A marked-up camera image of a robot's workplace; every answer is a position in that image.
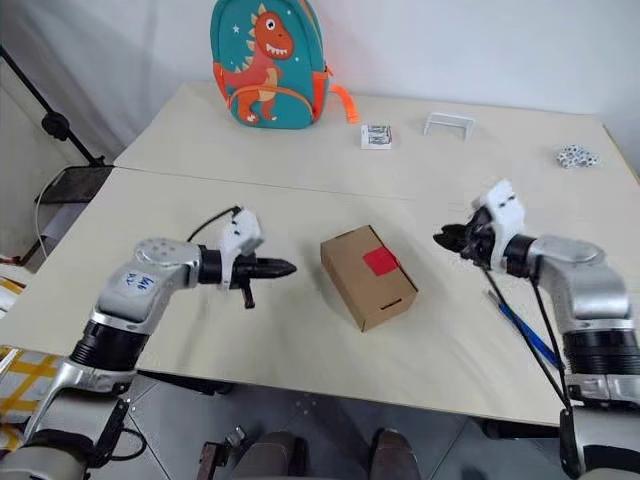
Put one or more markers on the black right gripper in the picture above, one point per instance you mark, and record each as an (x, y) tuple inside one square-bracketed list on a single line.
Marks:
[(477, 240)]

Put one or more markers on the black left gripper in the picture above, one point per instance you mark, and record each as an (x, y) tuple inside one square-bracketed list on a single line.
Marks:
[(246, 270)]

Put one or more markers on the brown cardboard box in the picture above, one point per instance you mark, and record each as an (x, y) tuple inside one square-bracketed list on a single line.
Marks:
[(370, 300)]

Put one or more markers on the blue pen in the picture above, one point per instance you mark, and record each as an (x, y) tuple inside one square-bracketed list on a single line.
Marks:
[(530, 334)]

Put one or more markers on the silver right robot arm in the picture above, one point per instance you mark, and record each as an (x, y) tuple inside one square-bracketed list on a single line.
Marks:
[(590, 300)]

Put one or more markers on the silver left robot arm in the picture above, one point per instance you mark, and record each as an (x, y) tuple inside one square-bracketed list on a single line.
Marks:
[(145, 280)]

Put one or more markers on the red tape patch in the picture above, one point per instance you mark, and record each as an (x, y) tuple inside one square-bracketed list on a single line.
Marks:
[(379, 261)]

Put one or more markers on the small printed card packet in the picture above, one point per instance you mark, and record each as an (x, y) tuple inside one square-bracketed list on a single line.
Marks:
[(376, 136)]

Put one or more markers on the black spotted white dice cluster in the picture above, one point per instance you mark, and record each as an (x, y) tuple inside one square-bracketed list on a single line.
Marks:
[(576, 156)]

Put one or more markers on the dark rounded shape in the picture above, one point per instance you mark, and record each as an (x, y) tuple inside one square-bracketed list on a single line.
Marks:
[(395, 457), (272, 457)]

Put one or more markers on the teal dinosaur backpack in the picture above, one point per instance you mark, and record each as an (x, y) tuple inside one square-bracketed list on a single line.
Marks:
[(270, 65)]

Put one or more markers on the brown wooden block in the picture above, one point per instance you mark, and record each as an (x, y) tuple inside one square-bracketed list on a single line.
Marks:
[(209, 462)]

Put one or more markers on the flat yellow cardboard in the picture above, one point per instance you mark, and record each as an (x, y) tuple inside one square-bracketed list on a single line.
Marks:
[(10, 290)]

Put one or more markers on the yellow checked cloth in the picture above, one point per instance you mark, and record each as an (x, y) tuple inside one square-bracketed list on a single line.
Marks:
[(25, 385)]

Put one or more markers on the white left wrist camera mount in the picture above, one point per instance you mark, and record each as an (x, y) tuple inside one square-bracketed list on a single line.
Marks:
[(240, 235)]

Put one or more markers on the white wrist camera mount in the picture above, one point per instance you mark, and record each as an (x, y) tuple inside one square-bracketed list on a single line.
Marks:
[(240, 235), (505, 205)]

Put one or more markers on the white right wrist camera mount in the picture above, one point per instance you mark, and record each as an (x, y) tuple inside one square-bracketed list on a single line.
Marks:
[(505, 205)]

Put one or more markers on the black stand base plate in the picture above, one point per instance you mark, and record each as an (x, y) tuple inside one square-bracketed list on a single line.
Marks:
[(75, 182)]

